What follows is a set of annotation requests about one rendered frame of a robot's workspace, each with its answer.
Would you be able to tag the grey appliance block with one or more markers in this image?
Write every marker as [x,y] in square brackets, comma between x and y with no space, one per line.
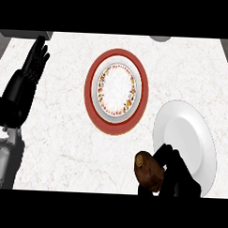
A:
[22,34]

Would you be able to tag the brown sweet potato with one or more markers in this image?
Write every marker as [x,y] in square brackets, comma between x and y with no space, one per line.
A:
[148,170]

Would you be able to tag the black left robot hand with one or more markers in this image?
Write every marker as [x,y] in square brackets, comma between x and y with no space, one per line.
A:
[21,86]

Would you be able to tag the grey round object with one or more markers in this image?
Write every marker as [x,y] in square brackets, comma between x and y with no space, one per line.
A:
[160,38]

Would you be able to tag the red-rimmed patterned plate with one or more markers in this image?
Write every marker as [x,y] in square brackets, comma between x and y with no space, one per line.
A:
[116,91]

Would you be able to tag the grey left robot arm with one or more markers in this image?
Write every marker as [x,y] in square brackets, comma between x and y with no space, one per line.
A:
[4,158]

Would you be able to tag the plain white plate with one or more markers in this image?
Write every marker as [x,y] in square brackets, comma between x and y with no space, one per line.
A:
[188,138]

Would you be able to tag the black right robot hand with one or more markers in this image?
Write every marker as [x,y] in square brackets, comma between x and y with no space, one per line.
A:
[175,175]

